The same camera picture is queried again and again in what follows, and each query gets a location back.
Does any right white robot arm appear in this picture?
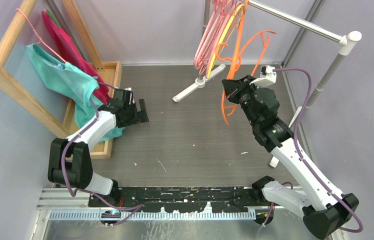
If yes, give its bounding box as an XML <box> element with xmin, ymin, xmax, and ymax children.
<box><xmin>222</xmin><ymin>75</ymin><xmax>359</xmax><ymax>240</ymax></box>

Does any orange wire hanger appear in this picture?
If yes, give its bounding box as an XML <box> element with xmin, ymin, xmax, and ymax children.
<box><xmin>214</xmin><ymin>0</ymin><xmax>249</xmax><ymax>80</ymax></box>
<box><xmin>220</xmin><ymin>29</ymin><xmax>277</xmax><ymax>126</ymax></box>

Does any thick pink plastic hanger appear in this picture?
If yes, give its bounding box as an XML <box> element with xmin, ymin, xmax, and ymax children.
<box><xmin>193</xmin><ymin>0</ymin><xmax>218</xmax><ymax>74</ymax></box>

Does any wooden clothes rack frame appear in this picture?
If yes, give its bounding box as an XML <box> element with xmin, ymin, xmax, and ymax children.
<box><xmin>0</xmin><ymin>0</ymin><xmax>123</xmax><ymax>160</ymax></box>

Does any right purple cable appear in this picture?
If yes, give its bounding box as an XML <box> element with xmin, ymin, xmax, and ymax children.
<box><xmin>273</xmin><ymin>67</ymin><xmax>364</xmax><ymax>234</ymax></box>

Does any yellow wire hanger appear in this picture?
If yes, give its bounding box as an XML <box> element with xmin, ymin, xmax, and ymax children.
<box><xmin>205</xmin><ymin>0</ymin><xmax>245</xmax><ymax>79</ymax></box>

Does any pink hanger on wooden rack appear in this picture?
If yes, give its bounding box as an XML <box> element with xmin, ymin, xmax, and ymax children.
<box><xmin>16</xmin><ymin>8</ymin><xmax>67</xmax><ymax>63</ymax></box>

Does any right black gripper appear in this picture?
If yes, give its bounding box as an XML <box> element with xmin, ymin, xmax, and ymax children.
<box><xmin>222</xmin><ymin>75</ymin><xmax>261</xmax><ymax>127</ymax></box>

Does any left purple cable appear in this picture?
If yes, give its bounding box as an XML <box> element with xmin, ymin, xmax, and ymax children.
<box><xmin>61</xmin><ymin>82</ymin><xmax>143</xmax><ymax>227</ymax></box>

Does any teal mesh shirt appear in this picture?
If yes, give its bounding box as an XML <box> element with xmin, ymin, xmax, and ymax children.
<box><xmin>26</xmin><ymin>44</ymin><xmax>110</xmax><ymax>128</ymax></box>

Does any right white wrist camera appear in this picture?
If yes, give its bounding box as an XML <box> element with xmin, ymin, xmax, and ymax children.
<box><xmin>250</xmin><ymin>65</ymin><xmax>277</xmax><ymax>88</ymax></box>

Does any metal clothes rail stand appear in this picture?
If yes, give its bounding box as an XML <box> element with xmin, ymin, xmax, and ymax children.
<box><xmin>172</xmin><ymin>0</ymin><xmax>362</xmax><ymax>168</ymax></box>

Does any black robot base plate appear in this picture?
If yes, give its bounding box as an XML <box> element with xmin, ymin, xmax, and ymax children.
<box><xmin>88</xmin><ymin>186</ymin><xmax>276</xmax><ymax>224</ymax></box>

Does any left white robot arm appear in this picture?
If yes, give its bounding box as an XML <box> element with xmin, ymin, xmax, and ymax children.
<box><xmin>48</xmin><ymin>88</ymin><xmax>149</xmax><ymax>207</ymax></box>

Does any purple cable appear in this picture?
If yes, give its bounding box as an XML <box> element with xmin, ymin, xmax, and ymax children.
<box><xmin>61</xmin><ymin>82</ymin><xmax>143</xmax><ymax>227</ymax></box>
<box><xmin>273</xmin><ymin>67</ymin><xmax>364</xmax><ymax>234</ymax></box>

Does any magenta shirt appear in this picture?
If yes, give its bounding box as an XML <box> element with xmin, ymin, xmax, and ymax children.
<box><xmin>42</xmin><ymin>10</ymin><xmax>110</xmax><ymax>104</ymax></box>

